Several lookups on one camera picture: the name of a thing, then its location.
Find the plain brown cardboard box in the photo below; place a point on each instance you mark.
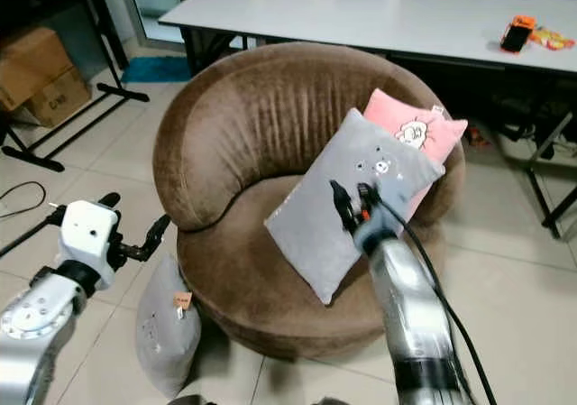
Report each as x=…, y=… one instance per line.
x=29, y=62

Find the white long table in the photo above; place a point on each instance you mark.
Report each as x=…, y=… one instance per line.
x=343, y=13

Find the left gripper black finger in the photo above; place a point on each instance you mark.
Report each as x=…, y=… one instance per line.
x=109, y=200
x=155, y=235

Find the pink cartoon print pillow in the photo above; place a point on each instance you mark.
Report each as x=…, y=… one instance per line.
x=406, y=121

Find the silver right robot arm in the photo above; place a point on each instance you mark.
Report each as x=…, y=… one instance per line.
x=415, y=324

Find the round brown velvet sofa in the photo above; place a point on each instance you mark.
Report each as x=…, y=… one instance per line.
x=252, y=134

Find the blue floor mat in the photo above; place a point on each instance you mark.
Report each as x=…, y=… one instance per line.
x=155, y=69

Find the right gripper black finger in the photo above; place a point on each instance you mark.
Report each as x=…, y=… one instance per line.
x=343, y=205
x=366, y=196

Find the grey pillow with tag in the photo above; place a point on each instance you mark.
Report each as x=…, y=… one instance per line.
x=167, y=342

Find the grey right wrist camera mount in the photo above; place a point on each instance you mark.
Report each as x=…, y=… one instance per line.
x=379, y=234

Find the printed brown cardboard box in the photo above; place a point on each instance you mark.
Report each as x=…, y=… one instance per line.
x=65, y=100

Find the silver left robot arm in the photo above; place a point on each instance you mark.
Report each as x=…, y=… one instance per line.
x=29, y=333

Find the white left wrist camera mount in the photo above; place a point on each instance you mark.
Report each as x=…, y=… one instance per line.
x=88, y=234

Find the grey bear print pillow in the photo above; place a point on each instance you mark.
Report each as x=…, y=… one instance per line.
x=334, y=234

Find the orange and black device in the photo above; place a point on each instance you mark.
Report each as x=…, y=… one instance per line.
x=517, y=35

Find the yellow snack packet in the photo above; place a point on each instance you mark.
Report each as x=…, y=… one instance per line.
x=554, y=38

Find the black metal rack frame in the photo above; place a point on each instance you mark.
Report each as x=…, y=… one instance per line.
x=110, y=71

